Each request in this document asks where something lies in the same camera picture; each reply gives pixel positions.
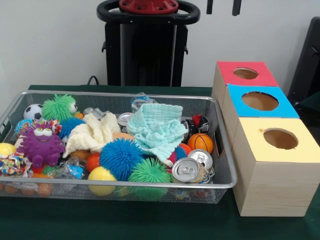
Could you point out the cream cloth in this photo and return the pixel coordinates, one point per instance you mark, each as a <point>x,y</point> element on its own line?
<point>90,135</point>

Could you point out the small soccer ball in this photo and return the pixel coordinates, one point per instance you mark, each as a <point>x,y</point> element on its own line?
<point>32,111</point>

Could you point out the purple spiky monster toy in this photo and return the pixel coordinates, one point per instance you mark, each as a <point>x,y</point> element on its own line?
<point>40,147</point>

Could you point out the green spiky ball with eyes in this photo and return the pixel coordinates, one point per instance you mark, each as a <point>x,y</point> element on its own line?
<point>57,107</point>

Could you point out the mint green cloth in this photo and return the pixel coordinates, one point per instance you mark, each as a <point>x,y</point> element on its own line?
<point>155,130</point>

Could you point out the multicoloured knotted rag toy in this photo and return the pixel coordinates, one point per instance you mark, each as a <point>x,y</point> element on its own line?
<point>12,163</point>

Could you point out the dark green table cloth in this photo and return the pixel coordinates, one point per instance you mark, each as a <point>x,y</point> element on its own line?
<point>313,100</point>
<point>150,225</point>

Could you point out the shallow silver mesh bin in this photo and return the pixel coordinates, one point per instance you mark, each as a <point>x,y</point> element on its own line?
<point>215,195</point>

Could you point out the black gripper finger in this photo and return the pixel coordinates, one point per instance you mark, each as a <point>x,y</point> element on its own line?
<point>209,7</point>
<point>236,7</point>

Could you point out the blue spiky ball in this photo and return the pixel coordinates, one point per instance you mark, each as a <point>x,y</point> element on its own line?
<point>120,158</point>

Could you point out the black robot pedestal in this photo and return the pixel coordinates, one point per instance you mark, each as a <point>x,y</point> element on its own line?
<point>150,62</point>

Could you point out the silver drink can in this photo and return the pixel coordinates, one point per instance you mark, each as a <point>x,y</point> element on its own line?
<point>186,170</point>

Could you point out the small orange basketball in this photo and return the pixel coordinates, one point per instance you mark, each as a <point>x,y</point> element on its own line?
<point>200,143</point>

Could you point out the wooden box with three holes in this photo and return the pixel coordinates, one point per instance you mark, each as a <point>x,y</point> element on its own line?
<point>275,190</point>

